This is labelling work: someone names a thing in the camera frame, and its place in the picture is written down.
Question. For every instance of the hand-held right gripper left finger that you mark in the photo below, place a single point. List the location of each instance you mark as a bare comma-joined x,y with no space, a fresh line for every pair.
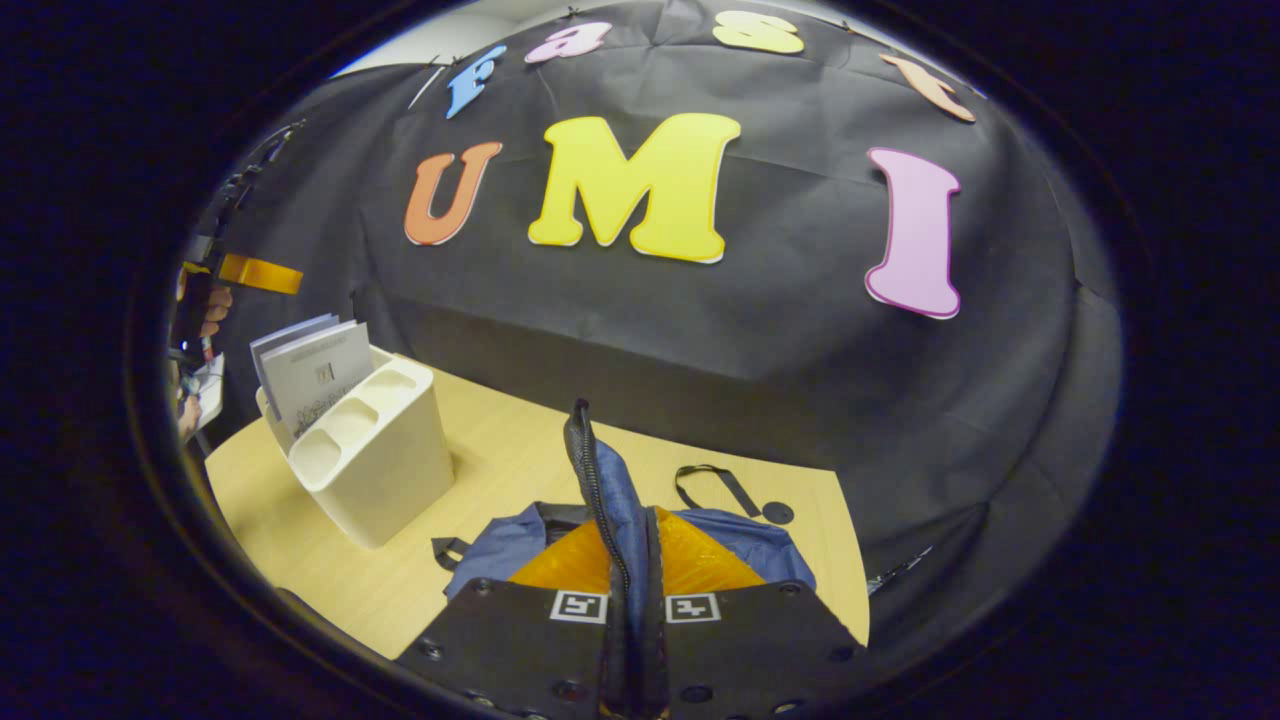
520,650

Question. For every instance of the white book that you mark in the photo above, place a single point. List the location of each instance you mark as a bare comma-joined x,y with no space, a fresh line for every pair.
320,375

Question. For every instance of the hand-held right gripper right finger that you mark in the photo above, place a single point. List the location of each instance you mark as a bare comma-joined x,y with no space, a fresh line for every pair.
750,650

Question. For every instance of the white plastic bookshelf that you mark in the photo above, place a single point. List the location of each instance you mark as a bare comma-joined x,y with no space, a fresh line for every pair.
375,470

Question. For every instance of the blue schoolbag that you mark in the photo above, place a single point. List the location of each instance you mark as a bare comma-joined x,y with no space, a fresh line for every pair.
615,500

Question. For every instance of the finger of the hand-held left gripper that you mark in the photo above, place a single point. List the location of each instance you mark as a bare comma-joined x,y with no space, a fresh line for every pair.
260,273

